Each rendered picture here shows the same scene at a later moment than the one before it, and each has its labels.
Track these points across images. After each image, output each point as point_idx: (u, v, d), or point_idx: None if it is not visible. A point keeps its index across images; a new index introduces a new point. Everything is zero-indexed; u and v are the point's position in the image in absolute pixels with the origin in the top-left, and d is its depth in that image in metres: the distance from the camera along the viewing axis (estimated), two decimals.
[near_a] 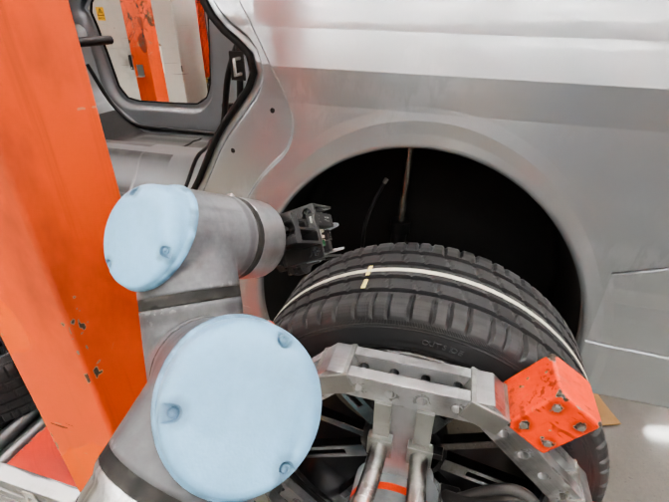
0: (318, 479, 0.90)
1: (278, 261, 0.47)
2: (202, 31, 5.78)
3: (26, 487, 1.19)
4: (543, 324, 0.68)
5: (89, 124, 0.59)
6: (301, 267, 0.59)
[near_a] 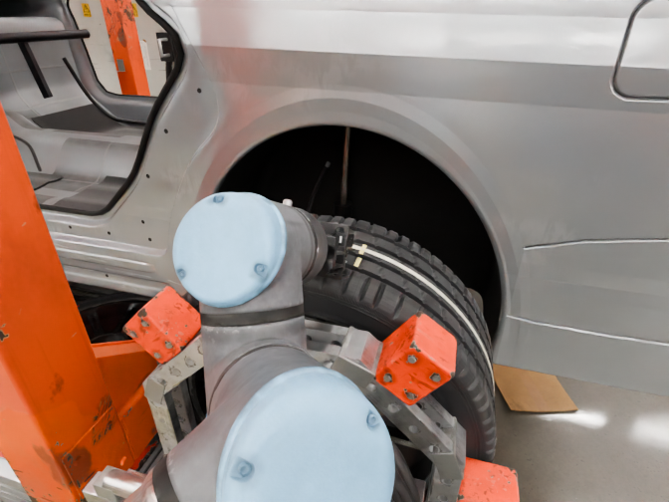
0: None
1: (309, 281, 0.47)
2: None
3: None
4: (487, 359, 0.74)
5: None
6: None
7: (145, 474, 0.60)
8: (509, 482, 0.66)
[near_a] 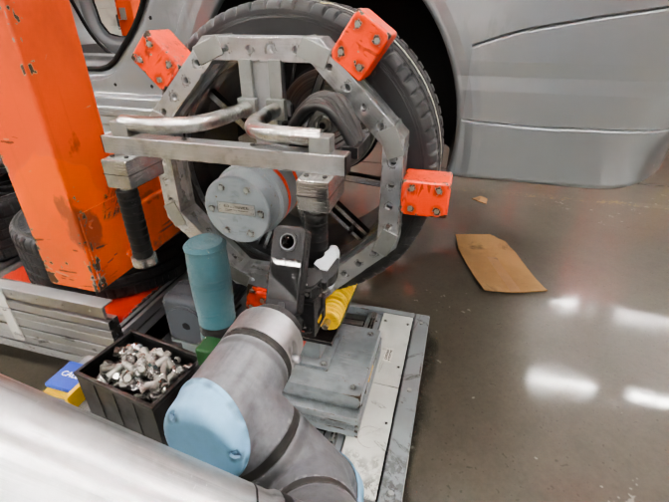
0: (203, 183, 1.04)
1: None
2: None
3: None
4: (433, 103, 0.89)
5: None
6: None
7: None
8: (445, 175, 0.81)
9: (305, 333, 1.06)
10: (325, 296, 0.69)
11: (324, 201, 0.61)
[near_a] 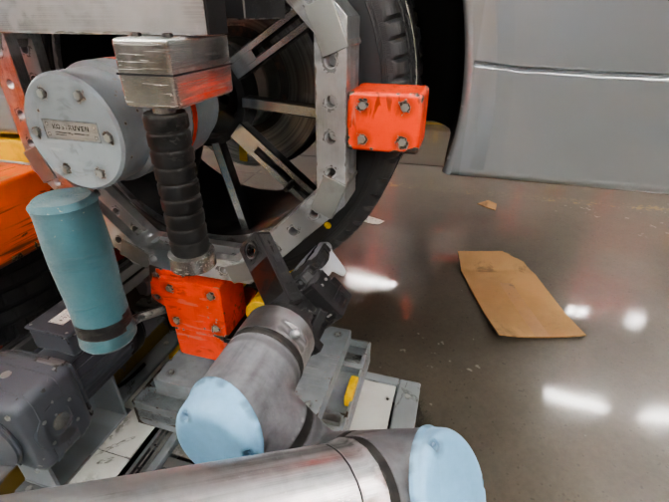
0: None
1: None
2: None
3: None
4: None
5: None
6: None
7: None
8: (416, 88, 0.52)
9: (232, 334, 0.77)
10: (201, 270, 0.40)
11: (165, 82, 0.32)
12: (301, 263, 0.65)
